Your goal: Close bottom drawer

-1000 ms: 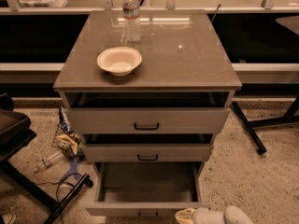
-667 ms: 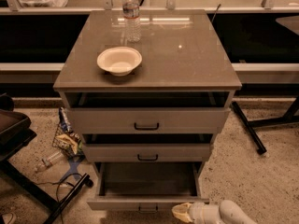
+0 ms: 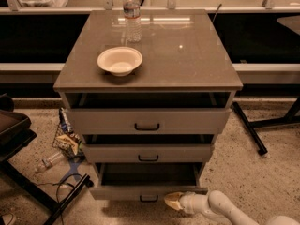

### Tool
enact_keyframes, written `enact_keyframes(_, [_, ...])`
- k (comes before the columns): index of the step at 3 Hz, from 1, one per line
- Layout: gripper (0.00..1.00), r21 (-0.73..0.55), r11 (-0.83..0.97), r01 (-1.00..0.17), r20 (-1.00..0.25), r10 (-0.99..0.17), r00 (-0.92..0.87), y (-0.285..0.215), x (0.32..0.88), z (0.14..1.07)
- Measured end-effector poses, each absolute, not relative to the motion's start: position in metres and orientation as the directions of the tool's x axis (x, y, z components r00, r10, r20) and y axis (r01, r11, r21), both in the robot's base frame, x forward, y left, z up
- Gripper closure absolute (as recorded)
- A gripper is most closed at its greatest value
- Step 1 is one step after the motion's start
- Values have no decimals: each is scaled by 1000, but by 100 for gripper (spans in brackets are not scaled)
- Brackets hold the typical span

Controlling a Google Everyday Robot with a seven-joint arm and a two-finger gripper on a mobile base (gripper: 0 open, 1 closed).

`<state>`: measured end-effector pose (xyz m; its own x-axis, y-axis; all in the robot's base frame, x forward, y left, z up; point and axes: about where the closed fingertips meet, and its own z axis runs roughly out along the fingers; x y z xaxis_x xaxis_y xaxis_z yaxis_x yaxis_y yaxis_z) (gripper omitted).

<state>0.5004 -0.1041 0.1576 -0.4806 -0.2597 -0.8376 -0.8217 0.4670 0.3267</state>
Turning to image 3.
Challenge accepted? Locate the grey drawer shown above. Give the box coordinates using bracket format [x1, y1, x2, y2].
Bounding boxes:
[83, 144, 212, 163]
[90, 162, 207, 203]
[67, 109, 231, 135]

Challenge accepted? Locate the grey drawer cabinet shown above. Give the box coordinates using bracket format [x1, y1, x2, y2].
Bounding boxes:
[52, 9, 244, 202]

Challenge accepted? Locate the empty plastic bottle on floor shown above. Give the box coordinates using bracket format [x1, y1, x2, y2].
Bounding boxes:
[35, 152, 65, 173]

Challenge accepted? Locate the white paper bowl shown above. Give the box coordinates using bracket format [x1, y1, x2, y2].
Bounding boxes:
[97, 47, 143, 77]

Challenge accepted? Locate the clear plastic water bottle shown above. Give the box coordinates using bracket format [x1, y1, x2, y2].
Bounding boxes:
[123, 0, 142, 42]

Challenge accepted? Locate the black cable on floor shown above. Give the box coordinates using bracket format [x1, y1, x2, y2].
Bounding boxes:
[32, 172, 85, 225]

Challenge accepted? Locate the wire basket of snack packets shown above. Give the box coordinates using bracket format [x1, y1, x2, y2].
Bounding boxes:
[54, 108, 84, 158]

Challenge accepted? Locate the black table leg frame right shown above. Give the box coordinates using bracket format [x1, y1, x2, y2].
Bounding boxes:
[232, 97, 300, 156]

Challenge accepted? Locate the black chair frame left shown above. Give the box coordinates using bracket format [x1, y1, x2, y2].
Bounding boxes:
[0, 98, 101, 225]

